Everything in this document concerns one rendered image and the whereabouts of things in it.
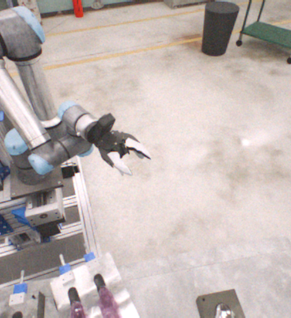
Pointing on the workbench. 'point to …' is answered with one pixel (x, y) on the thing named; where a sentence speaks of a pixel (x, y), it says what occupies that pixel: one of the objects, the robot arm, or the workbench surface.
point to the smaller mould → (219, 305)
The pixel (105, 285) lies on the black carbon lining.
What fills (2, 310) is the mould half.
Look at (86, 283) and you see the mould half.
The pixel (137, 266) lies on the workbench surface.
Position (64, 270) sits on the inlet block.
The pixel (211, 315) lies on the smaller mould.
